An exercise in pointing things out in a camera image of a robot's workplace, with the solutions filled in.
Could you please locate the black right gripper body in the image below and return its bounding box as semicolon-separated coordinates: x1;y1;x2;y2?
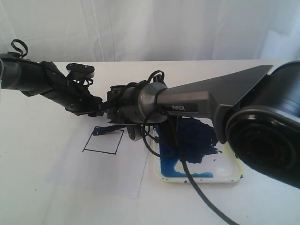
106;107;141;126

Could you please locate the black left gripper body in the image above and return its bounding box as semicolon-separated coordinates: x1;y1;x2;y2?
40;78;102;115

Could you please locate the black paintbrush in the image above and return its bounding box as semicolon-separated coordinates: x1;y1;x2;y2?
92;125;126;136

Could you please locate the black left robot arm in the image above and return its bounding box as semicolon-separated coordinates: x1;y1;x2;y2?
0;53;104;117

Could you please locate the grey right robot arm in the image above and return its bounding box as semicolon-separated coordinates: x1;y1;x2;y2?
104;61;300;188

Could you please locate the white paint tray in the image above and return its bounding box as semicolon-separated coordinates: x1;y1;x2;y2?
154;117;243;183

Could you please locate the white paper with square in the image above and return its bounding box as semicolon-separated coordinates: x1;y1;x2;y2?
49;116;148;198

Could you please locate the white curtain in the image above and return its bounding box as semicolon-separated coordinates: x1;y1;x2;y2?
0;0;300;61

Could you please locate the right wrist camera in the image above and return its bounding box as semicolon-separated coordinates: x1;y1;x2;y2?
127;125;142;142

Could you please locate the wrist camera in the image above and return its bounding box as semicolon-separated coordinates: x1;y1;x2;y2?
127;125;142;142
66;63;95;81

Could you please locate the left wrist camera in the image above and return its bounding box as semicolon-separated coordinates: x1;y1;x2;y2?
66;63;95;81

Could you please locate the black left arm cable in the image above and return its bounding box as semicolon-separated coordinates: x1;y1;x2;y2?
11;39;29;58

